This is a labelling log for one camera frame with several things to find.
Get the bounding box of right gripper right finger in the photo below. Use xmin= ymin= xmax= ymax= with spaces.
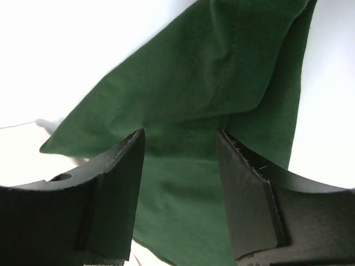
xmin=216 ymin=130 xmax=354 ymax=265

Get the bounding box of cream and green t-shirt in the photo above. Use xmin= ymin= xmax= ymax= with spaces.
xmin=40 ymin=1 xmax=316 ymax=265

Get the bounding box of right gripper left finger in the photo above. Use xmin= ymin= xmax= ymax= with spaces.
xmin=1 ymin=129 xmax=145 ymax=265

